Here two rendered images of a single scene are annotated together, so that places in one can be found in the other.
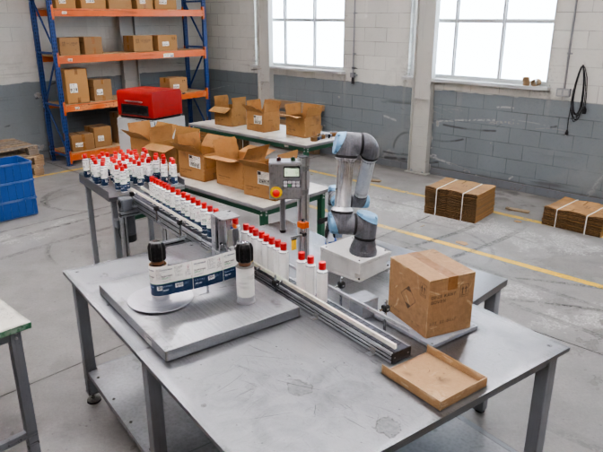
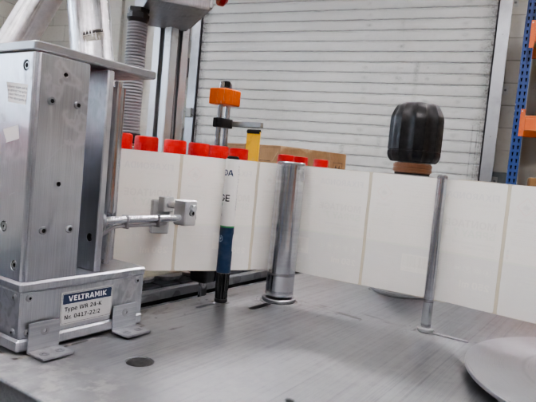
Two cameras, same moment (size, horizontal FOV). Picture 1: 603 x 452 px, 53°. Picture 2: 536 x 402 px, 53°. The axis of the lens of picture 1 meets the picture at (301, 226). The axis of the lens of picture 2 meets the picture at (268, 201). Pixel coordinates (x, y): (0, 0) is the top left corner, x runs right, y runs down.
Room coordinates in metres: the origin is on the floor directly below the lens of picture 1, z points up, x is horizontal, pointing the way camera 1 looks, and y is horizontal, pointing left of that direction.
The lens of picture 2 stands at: (3.07, 0.98, 1.06)
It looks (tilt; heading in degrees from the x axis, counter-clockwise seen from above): 4 degrees down; 250
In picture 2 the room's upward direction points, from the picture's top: 5 degrees clockwise
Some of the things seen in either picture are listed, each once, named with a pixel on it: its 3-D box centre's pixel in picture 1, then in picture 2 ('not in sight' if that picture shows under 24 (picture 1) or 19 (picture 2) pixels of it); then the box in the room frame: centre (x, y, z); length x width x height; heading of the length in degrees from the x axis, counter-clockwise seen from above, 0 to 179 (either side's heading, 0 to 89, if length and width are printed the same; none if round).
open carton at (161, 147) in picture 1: (171, 149); not in sight; (5.61, 1.23, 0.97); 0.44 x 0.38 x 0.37; 142
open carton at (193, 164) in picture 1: (201, 156); not in sight; (5.31, 0.90, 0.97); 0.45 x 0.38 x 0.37; 140
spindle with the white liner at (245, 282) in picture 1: (245, 272); (408, 198); (2.57, 0.26, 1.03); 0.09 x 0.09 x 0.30
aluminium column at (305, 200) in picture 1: (303, 220); (166, 97); (2.92, -0.01, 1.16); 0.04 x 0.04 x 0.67; 36
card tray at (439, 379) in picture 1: (433, 375); not in sight; (2.00, -0.51, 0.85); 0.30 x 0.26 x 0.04; 36
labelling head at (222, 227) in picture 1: (227, 237); (53, 194); (3.09, 0.41, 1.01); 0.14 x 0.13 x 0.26; 36
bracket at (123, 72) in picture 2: (225, 214); (66, 62); (3.08, 0.41, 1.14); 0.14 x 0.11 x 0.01; 36
